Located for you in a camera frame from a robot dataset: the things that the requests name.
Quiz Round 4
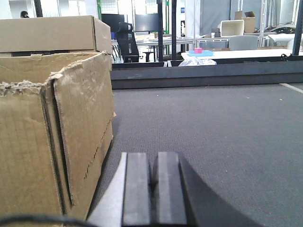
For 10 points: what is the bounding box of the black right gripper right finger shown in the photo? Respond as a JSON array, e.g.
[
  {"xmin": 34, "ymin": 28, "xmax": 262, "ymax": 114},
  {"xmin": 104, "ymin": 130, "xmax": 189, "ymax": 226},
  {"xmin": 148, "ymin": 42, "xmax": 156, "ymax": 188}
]
[{"xmin": 153, "ymin": 152, "xmax": 259, "ymax": 227}]

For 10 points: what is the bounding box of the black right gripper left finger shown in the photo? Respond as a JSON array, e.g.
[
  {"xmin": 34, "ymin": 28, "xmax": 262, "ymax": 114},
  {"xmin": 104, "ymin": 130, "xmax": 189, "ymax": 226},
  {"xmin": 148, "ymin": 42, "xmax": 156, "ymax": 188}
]
[{"xmin": 88, "ymin": 152, "xmax": 151, "ymax": 227}]

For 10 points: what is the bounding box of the torn brown cardboard box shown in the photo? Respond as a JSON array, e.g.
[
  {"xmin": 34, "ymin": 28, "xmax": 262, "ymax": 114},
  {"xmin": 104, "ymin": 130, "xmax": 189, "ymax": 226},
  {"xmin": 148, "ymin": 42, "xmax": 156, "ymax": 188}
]
[{"xmin": 0, "ymin": 52, "xmax": 115, "ymax": 219}]

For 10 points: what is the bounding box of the clear plastic bag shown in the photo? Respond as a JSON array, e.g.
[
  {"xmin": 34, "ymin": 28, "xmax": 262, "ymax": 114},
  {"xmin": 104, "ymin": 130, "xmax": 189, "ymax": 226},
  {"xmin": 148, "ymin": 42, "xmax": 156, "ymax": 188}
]
[{"xmin": 179, "ymin": 57, "xmax": 217, "ymax": 67}]

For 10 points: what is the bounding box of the blue tray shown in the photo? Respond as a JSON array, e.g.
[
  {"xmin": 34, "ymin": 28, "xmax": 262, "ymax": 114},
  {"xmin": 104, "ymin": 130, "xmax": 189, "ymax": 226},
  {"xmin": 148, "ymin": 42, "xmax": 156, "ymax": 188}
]
[{"xmin": 186, "ymin": 50, "xmax": 214, "ymax": 57}]

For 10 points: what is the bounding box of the pink block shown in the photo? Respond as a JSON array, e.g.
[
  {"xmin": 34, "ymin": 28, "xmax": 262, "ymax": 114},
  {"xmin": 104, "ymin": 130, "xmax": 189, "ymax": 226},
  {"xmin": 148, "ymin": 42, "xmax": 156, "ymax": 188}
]
[{"xmin": 194, "ymin": 47, "xmax": 203, "ymax": 54}]

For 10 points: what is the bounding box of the black office chair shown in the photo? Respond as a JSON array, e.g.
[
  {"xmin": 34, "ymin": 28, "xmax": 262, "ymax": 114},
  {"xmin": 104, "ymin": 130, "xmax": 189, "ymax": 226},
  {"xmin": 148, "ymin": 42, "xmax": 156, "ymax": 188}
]
[{"xmin": 115, "ymin": 22, "xmax": 139, "ymax": 63}]

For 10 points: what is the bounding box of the grey office chair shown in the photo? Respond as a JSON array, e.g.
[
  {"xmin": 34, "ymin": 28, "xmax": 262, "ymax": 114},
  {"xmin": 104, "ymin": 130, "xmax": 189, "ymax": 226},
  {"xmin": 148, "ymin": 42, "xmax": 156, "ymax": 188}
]
[{"xmin": 229, "ymin": 35, "xmax": 258, "ymax": 51}]

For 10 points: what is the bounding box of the white table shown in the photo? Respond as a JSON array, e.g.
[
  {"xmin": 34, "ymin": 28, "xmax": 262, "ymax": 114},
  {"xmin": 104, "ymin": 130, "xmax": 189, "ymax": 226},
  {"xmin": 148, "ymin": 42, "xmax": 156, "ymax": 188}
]
[{"xmin": 181, "ymin": 49, "xmax": 292, "ymax": 60}]

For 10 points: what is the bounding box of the closed brown cardboard box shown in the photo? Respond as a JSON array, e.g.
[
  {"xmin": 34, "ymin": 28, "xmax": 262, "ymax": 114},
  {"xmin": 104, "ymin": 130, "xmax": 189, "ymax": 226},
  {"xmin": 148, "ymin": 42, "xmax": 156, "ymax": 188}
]
[{"xmin": 0, "ymin": 15, "xmax": 112, "ymax": 53}]

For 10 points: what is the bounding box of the white plastic bin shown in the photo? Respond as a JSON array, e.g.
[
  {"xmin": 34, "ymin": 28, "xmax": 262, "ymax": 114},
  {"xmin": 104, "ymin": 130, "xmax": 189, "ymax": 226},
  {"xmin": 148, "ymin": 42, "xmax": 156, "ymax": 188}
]
[{"xmin": 220, "ymin": 20, "xmax": 244, "ymax": 37}]

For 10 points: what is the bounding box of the black monitor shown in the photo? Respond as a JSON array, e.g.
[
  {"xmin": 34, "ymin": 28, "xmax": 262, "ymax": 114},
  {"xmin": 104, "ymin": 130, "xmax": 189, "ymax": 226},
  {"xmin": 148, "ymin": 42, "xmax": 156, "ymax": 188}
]
[{"xmin": 134, "ymin": 13, "xmax": 158, "ymax": 32}]

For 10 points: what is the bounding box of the open cardboard box on desk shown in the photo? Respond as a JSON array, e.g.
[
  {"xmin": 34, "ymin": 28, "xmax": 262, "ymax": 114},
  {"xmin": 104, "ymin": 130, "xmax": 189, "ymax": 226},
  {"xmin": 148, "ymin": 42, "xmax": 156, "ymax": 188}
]
[{"xmin": 234, "ymin": 11, "xmax": 256, "ymax": 33}]

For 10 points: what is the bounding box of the black metal frame rail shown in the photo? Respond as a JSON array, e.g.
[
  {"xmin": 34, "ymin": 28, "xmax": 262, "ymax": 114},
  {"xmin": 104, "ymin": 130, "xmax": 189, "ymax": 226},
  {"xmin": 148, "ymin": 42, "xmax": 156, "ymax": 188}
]
[{"xmin": 111, "ymin": 61, "xmax": 303, "ymax": 89}]

